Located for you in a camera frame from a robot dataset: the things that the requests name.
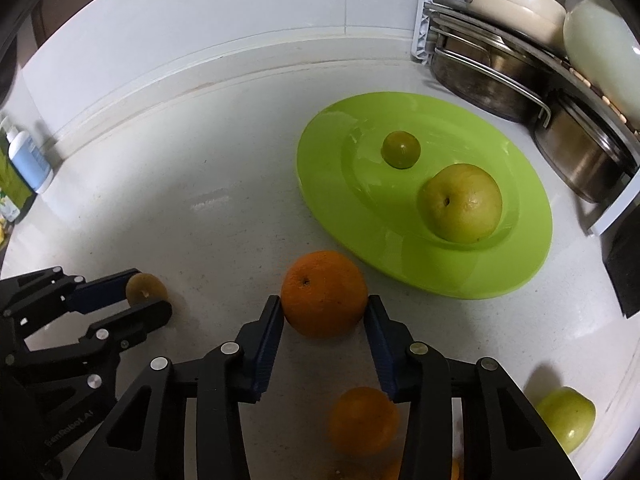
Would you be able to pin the green plate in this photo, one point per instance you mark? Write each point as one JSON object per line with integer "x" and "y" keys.
{"x": 350, "y": 180}

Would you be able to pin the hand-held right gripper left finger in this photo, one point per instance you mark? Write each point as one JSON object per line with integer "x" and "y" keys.
{"x": 267, "y": 347}

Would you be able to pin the white ceramic pot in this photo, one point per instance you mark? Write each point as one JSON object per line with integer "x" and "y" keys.
{"x": 600, "y": 45}

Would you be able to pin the cream saucepan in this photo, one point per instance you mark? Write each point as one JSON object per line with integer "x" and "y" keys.
{"x": 520, "y": 10}

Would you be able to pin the green dish soap bottle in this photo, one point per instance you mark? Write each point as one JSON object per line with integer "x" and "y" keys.
{"x": 12, "y": 187}

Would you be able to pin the steel pot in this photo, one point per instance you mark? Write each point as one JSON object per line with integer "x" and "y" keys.
{"x": 575, "y": 150}
{"x": 480, "y": 85}

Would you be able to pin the white and blue bottle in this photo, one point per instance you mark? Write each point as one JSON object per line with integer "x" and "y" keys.
{"x": 30, "y": 162}

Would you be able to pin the large orange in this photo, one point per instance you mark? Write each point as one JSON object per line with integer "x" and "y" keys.
{"x": 324, "y": 294}

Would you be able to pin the wooden bead trivet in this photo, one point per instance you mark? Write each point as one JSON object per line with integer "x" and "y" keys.
{"x": 611, "y": 106}

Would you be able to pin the large yellow-green pear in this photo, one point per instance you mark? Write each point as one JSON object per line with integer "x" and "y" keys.
{"x": 460, "y": 202}

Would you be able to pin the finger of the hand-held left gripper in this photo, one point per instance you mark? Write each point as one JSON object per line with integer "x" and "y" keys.
{"x": 135, "y": 320}
{"x": 102, "y": 290}

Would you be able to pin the white pot rack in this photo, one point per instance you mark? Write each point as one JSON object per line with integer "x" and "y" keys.
{"x": 422, "y": 35}

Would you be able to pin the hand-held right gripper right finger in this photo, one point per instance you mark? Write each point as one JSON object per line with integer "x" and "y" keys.
{"x": 380, "y": 355}

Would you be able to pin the small green tangerine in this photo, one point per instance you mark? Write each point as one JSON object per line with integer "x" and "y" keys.
{"x": 400, "y": 149}

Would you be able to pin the small brown fruit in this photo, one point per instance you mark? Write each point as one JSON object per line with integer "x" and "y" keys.
{"x": 150, "y": 285}

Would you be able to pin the green apple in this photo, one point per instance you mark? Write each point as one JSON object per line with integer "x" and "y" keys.
{"x": 567, "y": 417}

